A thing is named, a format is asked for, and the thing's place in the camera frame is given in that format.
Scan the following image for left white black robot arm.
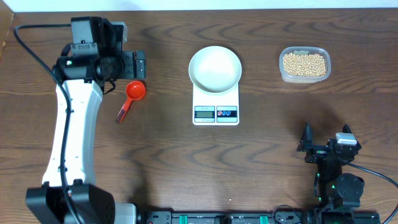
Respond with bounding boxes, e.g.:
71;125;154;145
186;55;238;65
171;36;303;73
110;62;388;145
25;17;146;223

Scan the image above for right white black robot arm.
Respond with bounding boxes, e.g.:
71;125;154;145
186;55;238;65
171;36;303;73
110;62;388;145
297;123;364;223

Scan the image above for white round bowl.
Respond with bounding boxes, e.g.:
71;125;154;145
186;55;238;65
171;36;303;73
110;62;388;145
188;46;243;94

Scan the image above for red plastic measuring scoop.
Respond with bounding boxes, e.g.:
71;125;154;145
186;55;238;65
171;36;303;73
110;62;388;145
115;80;146;124

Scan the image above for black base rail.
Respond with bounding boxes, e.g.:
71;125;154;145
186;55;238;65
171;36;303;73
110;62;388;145
136;210;381;224

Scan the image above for white digital kitchen scale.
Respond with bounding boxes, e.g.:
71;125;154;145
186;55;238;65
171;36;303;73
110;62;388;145
192;84;239;126

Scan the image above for clear plastic container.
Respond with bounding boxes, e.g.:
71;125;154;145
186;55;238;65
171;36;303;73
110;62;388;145
279;47;331;84

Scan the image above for soybeans in container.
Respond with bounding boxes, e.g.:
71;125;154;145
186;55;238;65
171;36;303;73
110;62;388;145
282;53;326;77

